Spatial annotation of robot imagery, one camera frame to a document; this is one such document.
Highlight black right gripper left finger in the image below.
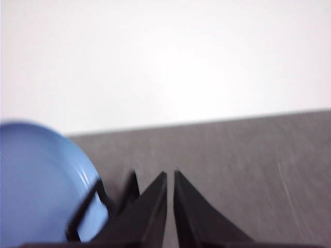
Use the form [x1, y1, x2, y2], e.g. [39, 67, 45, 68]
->
[90, 172, 168, 245]

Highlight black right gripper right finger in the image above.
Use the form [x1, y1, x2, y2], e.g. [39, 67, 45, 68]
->
[174, 170, 250, 245]

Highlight blue round plate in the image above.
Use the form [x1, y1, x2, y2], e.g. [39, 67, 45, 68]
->
[0, 119, 109, 246]

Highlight black plastic plate rack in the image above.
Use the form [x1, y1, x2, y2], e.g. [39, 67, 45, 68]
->
[66, 169, 141, 243]

